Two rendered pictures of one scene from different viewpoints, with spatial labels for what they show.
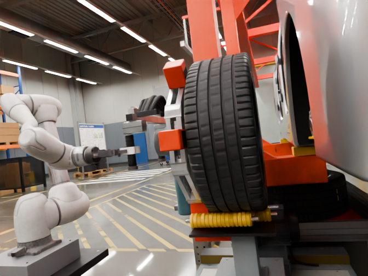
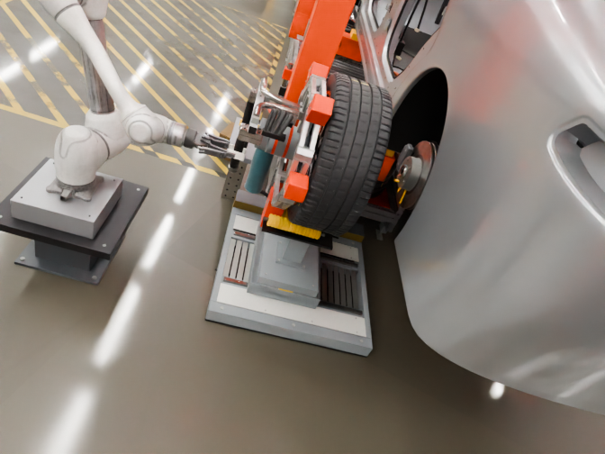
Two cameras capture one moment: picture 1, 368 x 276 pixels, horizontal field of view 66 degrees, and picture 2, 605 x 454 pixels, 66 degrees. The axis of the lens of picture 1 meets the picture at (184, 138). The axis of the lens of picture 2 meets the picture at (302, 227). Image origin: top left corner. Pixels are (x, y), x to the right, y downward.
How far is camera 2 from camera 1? 122 cm
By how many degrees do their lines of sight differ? 47
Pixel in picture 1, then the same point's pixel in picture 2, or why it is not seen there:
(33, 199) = (86, 142)
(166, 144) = (292, 195)
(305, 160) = not seen: hidden behind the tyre
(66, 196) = (115, 133)
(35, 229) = (86, 175)
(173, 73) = (320, 116)
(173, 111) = (304, 157)
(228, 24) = not seen: outside the picture
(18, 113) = (75, 24)
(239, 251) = (294, 243)
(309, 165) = not seen: hidden behind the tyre
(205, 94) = (342, 163)
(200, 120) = (327, 184)
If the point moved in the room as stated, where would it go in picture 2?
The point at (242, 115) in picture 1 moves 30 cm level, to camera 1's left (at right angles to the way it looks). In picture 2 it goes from (363, 195) to (288, 187)
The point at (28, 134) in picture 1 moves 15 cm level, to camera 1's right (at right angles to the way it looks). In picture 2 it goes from (144, 131) to (190, 138)
